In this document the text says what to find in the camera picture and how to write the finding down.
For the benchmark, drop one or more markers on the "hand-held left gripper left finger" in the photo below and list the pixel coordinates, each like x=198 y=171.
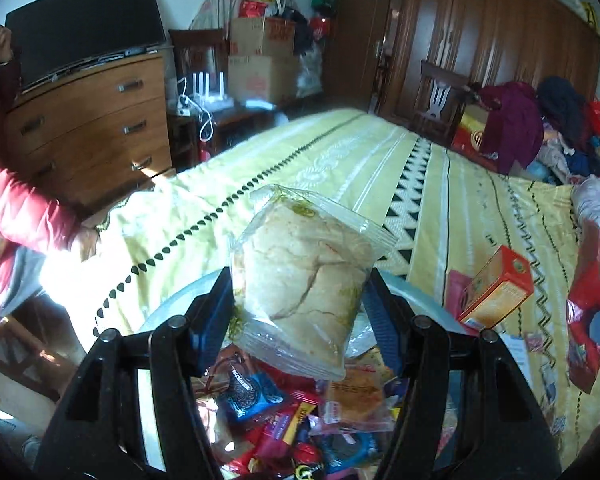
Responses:
x=212 y=320

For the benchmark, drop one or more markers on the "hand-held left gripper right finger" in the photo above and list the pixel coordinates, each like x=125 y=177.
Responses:
x=382 y=320

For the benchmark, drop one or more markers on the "translucent pale blue bowl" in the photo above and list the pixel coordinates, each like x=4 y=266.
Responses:
x=169 y=304

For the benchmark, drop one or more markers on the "large red snack packet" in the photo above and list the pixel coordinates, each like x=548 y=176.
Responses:
x=587 y=285

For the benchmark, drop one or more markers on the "pile of mixed snack packets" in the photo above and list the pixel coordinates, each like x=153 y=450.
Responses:
x=350 y=400

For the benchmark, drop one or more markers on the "clear packet of bread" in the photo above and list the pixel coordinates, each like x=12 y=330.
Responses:
x=300 y=280

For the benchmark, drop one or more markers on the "flat red box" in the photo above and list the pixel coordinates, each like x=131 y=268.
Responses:
x=455 y=290

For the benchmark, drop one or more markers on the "long grey white box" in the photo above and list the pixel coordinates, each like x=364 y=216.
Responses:
x=522 y=357

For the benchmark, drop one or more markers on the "orange red carton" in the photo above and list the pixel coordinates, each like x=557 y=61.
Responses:
x=497 y=287

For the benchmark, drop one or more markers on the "yellow patterned bedspread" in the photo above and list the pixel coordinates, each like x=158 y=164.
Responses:
x=330 y=160

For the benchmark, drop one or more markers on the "small red canister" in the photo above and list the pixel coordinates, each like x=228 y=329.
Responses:
x=204 y=151

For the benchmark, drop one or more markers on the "pile of mixed clothes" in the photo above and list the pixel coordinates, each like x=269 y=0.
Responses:
x=575 y=162

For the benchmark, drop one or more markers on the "wooden stool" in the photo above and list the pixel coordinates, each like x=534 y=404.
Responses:
x=20 y=342

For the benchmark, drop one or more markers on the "low dark wooden table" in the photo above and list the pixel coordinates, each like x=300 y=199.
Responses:
x=240 y=122

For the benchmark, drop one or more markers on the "red gold gift box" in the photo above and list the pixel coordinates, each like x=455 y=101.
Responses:
x=472 y=137

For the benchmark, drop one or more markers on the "small white blue item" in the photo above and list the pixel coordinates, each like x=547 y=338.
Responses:
x=257 y=105

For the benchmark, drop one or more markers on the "carved back wooden chair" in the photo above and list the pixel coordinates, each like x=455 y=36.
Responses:
x=437 y=102

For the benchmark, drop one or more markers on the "white router with antennas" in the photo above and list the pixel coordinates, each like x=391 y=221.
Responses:
x=210 y=94

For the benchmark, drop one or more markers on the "dark navy garment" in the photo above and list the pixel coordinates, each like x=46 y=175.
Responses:
x=565 y=105

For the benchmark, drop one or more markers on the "maroon garment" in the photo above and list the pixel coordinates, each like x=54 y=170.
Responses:
x=510 y=120

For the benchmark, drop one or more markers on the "wooden dresser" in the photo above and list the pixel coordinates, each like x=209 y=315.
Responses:
x=90 y=120

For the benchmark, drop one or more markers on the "printed plastic bag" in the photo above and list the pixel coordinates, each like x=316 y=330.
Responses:
x=310 y=76

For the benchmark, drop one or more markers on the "plain dark wooden chair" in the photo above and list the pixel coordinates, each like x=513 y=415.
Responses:
x=200 y=50

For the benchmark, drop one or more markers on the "black garment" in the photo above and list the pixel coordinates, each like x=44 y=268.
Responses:
x=302 y=31

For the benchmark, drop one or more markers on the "red hanging bag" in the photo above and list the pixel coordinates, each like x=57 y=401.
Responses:
x=320 y=26

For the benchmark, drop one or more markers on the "brown wooden wardrobe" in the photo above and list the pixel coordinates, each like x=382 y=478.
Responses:
x=480 y=35

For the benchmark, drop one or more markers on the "yellow bag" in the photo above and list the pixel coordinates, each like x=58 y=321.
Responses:
x=591 y=16

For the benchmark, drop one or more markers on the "black television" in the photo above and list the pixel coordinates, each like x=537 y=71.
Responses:
x=85 y=30

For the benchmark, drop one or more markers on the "round striped tabletop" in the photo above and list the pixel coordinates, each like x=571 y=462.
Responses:
x=215 y=0

